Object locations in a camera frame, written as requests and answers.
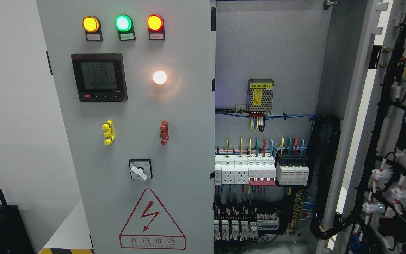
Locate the brass ground terminal bar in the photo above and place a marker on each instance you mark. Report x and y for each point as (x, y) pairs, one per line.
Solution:
(297, 211)

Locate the red terminal post block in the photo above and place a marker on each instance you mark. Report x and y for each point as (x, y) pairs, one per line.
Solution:
(164, 134)

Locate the white rotary selector switch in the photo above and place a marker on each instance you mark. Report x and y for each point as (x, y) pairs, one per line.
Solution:
(140, 169)

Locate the white glowing indicator lamp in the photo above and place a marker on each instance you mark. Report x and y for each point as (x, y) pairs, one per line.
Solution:
(159, 77)

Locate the white sockets and breakers row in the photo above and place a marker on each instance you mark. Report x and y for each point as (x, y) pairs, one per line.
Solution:
(244, 169)

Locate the lower relay row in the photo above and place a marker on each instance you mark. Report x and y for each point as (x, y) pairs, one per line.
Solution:
(244, 221)

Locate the yellow indicator lamp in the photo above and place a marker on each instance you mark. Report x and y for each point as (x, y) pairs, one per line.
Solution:
(91, 25)

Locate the green indicator lamp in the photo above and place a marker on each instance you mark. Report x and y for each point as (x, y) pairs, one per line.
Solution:
(125, 28)

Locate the grey cabinet door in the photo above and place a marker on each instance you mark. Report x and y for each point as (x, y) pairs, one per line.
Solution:
(374, 178)
(181, 169)

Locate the metal mesh power supply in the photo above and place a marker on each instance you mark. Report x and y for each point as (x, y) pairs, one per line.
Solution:
(260, 95)

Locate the red electric hazard warning sticker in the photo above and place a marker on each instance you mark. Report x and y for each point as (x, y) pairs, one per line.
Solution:
(150, 226)

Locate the yellow terminal post block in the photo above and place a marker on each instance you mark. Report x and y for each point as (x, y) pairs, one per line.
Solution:
(108, 129)

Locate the red indicator lamp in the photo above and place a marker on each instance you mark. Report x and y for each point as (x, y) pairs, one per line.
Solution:
(156, 29)

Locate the black white surge protector block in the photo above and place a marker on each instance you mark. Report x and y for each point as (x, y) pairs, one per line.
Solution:
(292, 169)

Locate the black box with antenna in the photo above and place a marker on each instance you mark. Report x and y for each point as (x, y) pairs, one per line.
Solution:
(13, 234)

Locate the black digital power meter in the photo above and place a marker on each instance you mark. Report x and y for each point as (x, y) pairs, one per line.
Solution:
(100, 77)

